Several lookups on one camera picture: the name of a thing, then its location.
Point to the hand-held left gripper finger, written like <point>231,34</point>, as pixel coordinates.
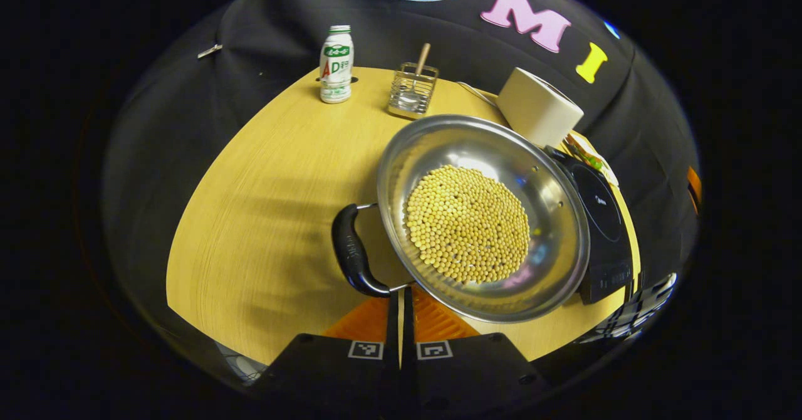
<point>393,326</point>
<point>407,326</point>

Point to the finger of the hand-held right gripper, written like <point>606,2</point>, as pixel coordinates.
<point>693,185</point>

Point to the black induction cooktop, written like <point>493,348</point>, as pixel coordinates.
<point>604,219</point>

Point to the pile of yellow soybeans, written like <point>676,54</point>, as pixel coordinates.
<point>467,225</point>

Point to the white plate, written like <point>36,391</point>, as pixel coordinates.
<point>611,174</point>

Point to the white toaster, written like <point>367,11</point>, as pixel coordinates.
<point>539,110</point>

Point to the white drink bottle green label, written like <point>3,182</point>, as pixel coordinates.
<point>336,81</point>

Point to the wooden stick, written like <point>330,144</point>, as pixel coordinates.
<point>423,56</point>

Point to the pale clip on cloth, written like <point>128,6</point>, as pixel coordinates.
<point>210,51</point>

